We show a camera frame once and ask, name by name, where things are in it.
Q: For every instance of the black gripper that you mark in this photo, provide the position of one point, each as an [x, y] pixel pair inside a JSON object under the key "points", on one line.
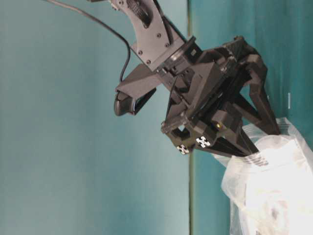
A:
{"points": [[204, 87]]}

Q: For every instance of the clear zip bag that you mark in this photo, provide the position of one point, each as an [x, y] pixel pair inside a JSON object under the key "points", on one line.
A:
{"points": [[237, 169]]}

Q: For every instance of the white component reel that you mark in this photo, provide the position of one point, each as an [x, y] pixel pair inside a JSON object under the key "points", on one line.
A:
{"points": [[279, 197]]}

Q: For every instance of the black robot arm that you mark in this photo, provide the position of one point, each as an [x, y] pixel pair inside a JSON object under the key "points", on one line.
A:
{"points": [[157, 39]]}

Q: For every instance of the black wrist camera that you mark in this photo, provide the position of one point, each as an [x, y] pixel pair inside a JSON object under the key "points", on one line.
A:
{"points": [[135, 90]]}

